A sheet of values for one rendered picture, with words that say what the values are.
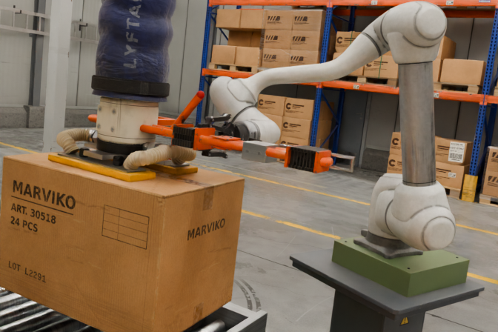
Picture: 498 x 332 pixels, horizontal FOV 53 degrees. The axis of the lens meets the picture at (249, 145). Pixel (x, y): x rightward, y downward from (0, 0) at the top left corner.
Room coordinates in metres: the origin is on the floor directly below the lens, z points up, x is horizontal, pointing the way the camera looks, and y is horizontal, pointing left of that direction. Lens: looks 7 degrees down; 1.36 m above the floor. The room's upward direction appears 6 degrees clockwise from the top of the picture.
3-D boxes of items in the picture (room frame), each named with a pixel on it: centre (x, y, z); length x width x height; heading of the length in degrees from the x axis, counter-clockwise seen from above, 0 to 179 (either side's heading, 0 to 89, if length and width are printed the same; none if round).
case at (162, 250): (1.49, 0.36, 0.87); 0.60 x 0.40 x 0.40; 62
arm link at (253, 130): (1.56, 0.02, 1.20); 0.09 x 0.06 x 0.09; 59
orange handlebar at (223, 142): (1.49, 0.14, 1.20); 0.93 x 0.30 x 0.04; 59
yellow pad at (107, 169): (1.41, 0.42, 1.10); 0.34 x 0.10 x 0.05; 59
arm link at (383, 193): (1.75, -0.54, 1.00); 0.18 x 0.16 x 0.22; 10
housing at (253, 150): (1.25, -0.03, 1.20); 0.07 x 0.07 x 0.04; 59
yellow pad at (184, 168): (1.58, 0.32, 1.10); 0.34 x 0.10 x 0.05; 59
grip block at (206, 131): (1.36, 0.15, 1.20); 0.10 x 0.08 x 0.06; 149
